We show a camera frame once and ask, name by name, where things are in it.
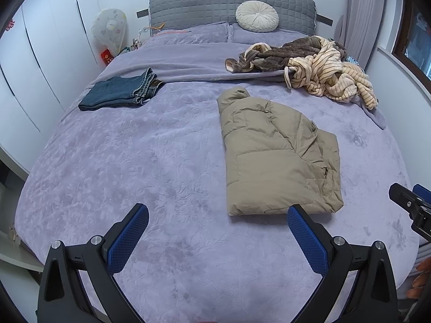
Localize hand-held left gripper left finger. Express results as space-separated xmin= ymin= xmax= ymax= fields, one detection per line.
xmin=36 ymin=203 xmax=150 ymax=323

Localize fan in white cover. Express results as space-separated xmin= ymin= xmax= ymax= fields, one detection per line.
xmin=92 ymin=9 xmax=128 ymax=56

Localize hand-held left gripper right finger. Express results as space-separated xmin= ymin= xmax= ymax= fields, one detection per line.
xmin=287 ymin=203 xmax=399 ymax=323

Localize khaki puffer jacket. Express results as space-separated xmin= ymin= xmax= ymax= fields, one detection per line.
xmin=216 ymin=87 xmax=344 ymax=216

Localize person's right hand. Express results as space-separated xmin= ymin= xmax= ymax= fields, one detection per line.
xmin=406 ymin=259 xmax=431 ymax=298

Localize white low side furniture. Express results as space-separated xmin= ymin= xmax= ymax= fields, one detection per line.
xmin=0 ymin=155 xmax=44 ymax=273

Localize light blue patterned cloth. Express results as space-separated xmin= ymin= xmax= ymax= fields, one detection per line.
xmin=347 ymin=55 xmax=366 ymax=71

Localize purple fleece blanket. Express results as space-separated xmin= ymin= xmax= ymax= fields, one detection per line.
xmin=101 ymin=23 xmax=386 ymax=130

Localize dark framed window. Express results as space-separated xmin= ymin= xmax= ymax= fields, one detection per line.
xmin=392 ymin=0 xmax=431 ymax=91

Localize bed with purple cover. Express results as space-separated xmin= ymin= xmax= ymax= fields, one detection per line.
xmin=13 ymin=22 xmax=421 ymax=323

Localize small bedside items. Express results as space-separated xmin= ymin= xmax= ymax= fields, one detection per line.
xmin=118 ymin=29 xmax=149 ymax=54

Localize folded blue jeans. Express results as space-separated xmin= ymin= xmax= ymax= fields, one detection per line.
xmin=78 ymin=68 xmax=165 ymax=111

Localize cream striped fleece garment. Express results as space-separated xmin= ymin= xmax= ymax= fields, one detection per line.
xmin=284 ymin=37 xmax=378 ymax=110

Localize brown fleece robe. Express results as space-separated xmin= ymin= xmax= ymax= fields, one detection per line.
xmin=225 ymin=36 xmax=347 ymax=74

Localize orange cord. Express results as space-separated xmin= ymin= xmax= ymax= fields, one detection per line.
xmin=155 ymin=23 xmax=192 ymax=36

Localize grey quilted headboard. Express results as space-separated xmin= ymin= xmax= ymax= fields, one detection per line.
xmin=149 ymin=0 xmax=317 ymax=37

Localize white wardrobe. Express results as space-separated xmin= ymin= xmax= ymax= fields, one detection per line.
xmin=0 ymin=0 xmax=149 ymax=175

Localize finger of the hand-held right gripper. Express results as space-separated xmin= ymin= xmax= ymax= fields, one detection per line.
xmin=388 ymin=183 xmax=431 ymax=219
xmin=412 ymin=184 xmax=431 ymax=204

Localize pale grey curtain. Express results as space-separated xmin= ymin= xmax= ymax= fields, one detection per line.
xmin=340 ymin=0 xmax=394 ymax=71

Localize round cream cushion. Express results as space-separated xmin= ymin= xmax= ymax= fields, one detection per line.
xmin=235 ymin=1 xmax=280 ymax=33

